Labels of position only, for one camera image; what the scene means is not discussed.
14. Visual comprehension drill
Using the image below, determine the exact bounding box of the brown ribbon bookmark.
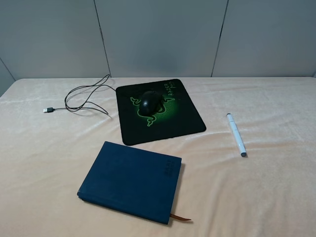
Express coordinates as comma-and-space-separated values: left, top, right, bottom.
170, 214, 191, 221

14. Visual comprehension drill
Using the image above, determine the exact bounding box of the black computer mouse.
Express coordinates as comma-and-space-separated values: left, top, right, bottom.
139, 90, 162, 116

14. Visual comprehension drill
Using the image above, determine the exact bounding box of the beige tablecloth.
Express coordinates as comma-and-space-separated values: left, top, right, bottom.
0, 78, 316, 237

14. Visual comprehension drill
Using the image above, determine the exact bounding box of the white marker pen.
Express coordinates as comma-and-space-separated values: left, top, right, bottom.
227, 113, 247, 157

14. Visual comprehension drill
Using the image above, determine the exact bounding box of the black mouse cable with USB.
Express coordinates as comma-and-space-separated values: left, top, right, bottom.
42, 74, 118, 119

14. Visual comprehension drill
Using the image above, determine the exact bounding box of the black green Razer mouse pad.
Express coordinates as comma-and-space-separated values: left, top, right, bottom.
116, 79, 206, 146

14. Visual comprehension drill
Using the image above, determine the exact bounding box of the dark blue notebook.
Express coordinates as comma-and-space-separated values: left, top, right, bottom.
77, 142, 182, 225

